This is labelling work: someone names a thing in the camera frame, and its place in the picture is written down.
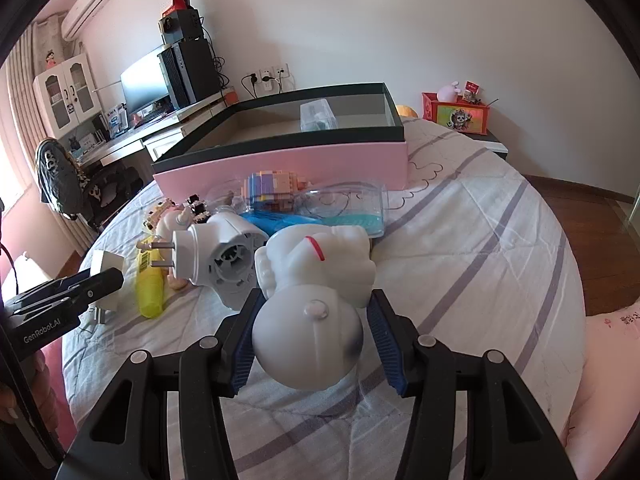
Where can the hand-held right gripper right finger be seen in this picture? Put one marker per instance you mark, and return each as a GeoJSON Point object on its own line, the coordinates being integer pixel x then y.
{"type": "Point", "coordinates": [387, 355]}

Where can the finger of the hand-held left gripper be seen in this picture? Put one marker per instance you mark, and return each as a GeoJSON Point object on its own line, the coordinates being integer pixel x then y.
{"type": "Point", "coordinates": [105, 285]}
{"type": "Point", "coordinates": [75, 280]}

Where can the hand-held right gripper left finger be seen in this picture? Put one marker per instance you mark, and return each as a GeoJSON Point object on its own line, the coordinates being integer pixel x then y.
{"type": "Point", "coordinates": [242, 360]}

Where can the white charger plug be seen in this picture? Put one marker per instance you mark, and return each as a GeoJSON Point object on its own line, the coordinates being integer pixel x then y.
{"type": "Point", "coordinates": [106, 262]}

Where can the yellow highlighter pen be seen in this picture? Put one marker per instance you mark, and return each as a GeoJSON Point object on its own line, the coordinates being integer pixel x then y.
{"type": "Point", "coordinates": [150, 290]}

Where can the pink building block figure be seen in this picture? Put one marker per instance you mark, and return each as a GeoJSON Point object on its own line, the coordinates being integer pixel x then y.
{"type": "Point", "coordinates": [152, 215]}

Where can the pink doll figurine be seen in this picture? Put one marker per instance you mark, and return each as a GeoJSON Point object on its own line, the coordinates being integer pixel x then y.
{"type": "Point", "coordinates": [172, 222]}

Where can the white astronaut figurine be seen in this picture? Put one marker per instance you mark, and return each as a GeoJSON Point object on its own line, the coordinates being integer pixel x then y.
{"type": "Point", "coordinates": [310, 280]}

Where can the white round plug adapter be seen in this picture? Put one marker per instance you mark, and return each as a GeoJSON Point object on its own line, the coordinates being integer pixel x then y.
{"type": "Point", "coordinates": [215, 240]}

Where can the black tower model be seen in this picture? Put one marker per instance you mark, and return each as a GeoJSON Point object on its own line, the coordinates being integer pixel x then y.
{"type": "Point", "coordinates": [196, 208]}

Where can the clear case with blue base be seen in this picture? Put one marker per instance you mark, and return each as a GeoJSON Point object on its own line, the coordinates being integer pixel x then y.
{"type": "Point", "coordinates": [350, 220]}

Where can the blue highlighter pen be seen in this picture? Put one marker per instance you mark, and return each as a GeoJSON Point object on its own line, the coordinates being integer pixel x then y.
{"type": "Point", "coordinates": [280, 221]}

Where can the small clear plastic bottle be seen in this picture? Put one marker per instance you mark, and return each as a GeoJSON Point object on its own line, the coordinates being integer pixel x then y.
{"type": "Point", "coordinates": [227, 197]}

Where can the pastel building block figure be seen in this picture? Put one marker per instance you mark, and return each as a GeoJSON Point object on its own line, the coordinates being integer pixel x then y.
{"type": "Point", "coordinates": [272, 187]}

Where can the pink box with dark rim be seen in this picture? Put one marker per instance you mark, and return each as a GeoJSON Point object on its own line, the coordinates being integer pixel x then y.
{"type": "Point", "coordinates": [280, 165]}

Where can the person's left hand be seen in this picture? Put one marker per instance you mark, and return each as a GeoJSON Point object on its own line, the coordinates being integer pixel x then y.
{"type": "Point", "coordinates": [7, 407]}

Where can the white radiator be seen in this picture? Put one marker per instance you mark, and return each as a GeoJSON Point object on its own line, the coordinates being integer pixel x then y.
{"type": "Point", "coordinates": [80, 235]}

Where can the black office chair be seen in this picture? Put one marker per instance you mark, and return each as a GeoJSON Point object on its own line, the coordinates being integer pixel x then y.
{"type": "Point", "coordinates": [107, 195]}

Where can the dark printed jacket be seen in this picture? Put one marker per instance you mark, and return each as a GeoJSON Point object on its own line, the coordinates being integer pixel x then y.
{"type": "Point", "coordinates": [57, 175]}

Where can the white desk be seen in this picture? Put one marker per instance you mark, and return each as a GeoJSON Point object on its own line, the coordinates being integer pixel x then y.
{"type": "Point", "coordinates": [125, 142]}

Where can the blue and white box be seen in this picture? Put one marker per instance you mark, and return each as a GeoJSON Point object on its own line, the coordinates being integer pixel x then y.
{"type": "Point", "coordinates": [114, 120]}

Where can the beige curtain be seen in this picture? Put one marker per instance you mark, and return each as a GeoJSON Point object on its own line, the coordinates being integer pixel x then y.
{"type": "Point", "coordinates": [25, 110]}

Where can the black computer monitor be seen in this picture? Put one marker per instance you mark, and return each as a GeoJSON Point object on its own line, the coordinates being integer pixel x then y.
{"type": "Point", "coordinates": [142, 77]}

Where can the white glass-door cabinet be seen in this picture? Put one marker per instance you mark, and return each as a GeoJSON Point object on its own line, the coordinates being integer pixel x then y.
{"type": "Point", "coordinates": [75, 67]}

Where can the cartoon girl figurine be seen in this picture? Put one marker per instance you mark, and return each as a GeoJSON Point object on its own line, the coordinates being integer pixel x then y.
{"type": "Point", "coordinates": [50, 58]}

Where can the pink printed pillow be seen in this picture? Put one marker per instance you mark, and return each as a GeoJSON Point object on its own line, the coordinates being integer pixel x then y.
{"type": "Point", "coordinates": [610, 370]}

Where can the orange-capped bottle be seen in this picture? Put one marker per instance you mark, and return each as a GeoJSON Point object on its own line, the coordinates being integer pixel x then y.
{"type": "Point", "coordinates": [229, 95]}

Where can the black computer tower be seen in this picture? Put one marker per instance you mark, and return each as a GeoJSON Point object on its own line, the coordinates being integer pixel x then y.
{"type": "Point", "coordinates": [192, 70]}

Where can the orange octopus plush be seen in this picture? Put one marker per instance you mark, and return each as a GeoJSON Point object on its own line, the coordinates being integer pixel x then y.
{"type": "Point", "coordinates": [406, 110]}

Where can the red printed storage crate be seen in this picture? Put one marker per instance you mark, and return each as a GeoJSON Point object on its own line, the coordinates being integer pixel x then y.
{"type": "Point", "coordinates": [460, 117]}

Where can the pink plush toy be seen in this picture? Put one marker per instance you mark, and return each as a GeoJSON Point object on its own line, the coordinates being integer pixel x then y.
{"type": "Point", "coordinates": [448, 92]}

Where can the black speaker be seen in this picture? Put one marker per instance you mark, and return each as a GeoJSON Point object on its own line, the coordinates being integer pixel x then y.
{"type": "Point", "coordinates": [177, 25]}

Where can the white air conditioner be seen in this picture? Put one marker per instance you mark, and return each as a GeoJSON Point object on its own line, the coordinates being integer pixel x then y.
{"type": "Point", "coordinates": [90, 5]}

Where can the small red card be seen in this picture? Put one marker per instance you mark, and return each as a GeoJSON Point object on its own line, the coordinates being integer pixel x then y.
{"type": "Point", "coordinates": [471, 89]}

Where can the white wall socket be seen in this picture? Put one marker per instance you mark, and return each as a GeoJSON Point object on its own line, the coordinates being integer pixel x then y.
{"type": "Point", "coordinates": [256, 80]}
{"type": "Point", "coordinates": [283, 71]}
{"type": "Point", "coordinates": [268, 77]}

